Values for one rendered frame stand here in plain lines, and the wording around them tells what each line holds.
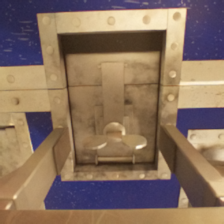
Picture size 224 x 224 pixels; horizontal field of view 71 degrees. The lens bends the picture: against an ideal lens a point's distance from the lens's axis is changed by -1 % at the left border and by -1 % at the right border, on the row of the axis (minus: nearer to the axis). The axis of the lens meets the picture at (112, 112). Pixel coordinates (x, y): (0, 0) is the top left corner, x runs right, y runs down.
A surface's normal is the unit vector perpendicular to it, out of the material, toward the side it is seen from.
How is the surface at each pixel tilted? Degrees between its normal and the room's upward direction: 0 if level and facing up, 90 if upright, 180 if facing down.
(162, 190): 90
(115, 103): 90
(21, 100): 90
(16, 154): 90
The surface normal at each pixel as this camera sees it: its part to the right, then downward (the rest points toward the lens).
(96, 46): -0.01, 0.30
